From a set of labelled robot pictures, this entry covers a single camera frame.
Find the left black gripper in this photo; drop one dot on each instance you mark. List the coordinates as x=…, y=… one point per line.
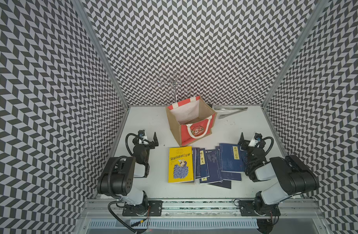
x=155, y=143

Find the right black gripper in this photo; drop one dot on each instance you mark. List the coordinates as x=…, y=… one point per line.
x=245, y=142

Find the red burlap canvas bag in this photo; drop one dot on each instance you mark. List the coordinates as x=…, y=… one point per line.
x=190, y=120

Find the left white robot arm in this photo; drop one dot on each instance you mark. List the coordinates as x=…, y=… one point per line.
x=117, y=178

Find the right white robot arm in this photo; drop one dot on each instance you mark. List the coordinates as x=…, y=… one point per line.
x=293, y=177

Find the metal tongs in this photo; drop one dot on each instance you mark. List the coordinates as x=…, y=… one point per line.
x=225, y=112

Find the blue book map cover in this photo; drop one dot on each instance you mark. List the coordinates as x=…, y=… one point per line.
x=213, y=168

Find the dark blue bottom book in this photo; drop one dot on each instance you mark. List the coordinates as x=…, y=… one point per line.
x=224, y=184

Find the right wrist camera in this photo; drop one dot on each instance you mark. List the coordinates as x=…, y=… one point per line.
x=255, y=140

